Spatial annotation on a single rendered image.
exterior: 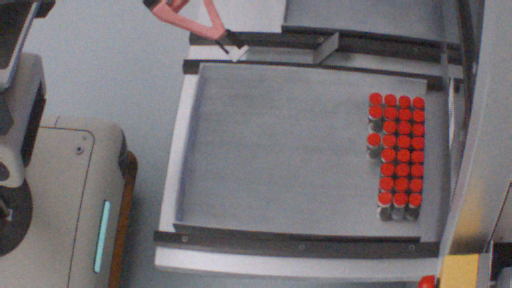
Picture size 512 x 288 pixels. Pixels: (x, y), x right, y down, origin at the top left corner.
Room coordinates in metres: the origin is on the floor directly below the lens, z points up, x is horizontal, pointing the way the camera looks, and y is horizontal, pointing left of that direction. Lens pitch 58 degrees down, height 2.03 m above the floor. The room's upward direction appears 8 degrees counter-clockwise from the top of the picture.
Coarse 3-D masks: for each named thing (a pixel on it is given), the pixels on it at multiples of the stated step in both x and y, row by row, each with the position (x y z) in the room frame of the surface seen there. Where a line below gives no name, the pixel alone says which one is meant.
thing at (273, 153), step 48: (240, 96) 0.79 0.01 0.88; (288, 96) 0.78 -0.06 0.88; (336, 96) 0.77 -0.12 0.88; (384, 96) 0.76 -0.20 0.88; (192, 144) 0.72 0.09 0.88; (240, 144) 0.71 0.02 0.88; (288, 144) 0.70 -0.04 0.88; (336, 144) 0.69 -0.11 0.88; (192, 192) 0.65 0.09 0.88; (240, 192) 0.64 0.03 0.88; (288, 192) 0.63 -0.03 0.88; (336, 192) 0.61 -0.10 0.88; (336, 240) 0.53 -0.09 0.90; (384, 240) 0.52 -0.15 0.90
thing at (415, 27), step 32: (288, 0) 0.97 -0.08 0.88; (320, 0) 0.96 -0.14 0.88; (352, 0) 0.95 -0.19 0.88; (384, 0) 0.95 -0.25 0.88; (416, 0) 0.95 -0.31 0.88; (288, 32) 0.89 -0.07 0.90; (320, 32) 0.88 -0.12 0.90; (352, 32) 0.86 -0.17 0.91; (384, 32) 0.85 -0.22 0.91; (416, 32) 0.87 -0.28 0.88
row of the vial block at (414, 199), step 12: (420, 108) 0.70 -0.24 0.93; (420, 120) 0.68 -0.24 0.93; (420, 132) 0.66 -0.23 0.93; (420, 144) 0.64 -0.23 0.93; (420, 156) 0.62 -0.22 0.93; (420, 168) 0.60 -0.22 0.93; (420, 180) 0.58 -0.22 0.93; (408, 192) 0.58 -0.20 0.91; (420, 192) 0.57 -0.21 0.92; (408, 204) 0.56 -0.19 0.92; (420, 204) 0.55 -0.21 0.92; (408, 216) 0.55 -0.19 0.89
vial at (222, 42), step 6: (222, 24) 0.64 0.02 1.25; (228, 30) 0.63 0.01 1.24; (222, 36) 0.62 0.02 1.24; (216, 42) 0.62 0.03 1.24; (222, 42) 0.62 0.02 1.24; (228, 42) 0.62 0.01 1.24; (222, 48) 0.62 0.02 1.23; (228, 48) 0.61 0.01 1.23; (234, 48) 0.61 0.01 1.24; (246, 48) 0.61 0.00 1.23; (228, 54) 0.61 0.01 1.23; (234, 54) 0.61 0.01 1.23; (240, 54) 0.60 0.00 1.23; (234, 60) 0.60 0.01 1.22
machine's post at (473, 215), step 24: (504, 0) 0.43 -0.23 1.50; (504, 24) 0.43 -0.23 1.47; (480, 48) 0.49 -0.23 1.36; (504, 48) 0.43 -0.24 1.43; (480, 72) 0.47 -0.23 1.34; (504, 72) 0.43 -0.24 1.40; (480, 96) 0.45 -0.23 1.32; (504, 96) 0.43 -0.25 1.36; (480, 120) 0.44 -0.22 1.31; (504, 120) 0.43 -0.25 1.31; (480, 144) 0.43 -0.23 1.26; (504, 144) 0.43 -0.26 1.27; (480, 168) 0.43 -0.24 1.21; (504, 168) 0.42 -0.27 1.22; (456, 192) 0.48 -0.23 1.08; (480, 192) 0.43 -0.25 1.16; (504, 192) 0.42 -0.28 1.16; (456, 216) 0.44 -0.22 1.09; (480, 216) 0.43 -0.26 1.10; (456, 240) 0.43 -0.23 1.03; (480, 240) 0.42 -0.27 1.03
